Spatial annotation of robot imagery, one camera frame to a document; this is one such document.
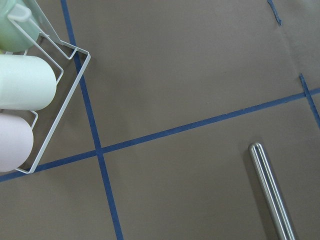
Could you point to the white cup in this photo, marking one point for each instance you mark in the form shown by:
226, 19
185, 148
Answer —
26, 82

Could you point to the pink cup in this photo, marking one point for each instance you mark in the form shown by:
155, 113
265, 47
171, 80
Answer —
16, 141

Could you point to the mint green cup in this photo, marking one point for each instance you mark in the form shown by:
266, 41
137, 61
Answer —
15, 15

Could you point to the steel muddler black tip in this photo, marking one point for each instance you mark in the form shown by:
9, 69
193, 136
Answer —
271, 191

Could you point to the white wire cup rack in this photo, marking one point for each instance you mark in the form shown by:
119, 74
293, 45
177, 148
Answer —
57, 53

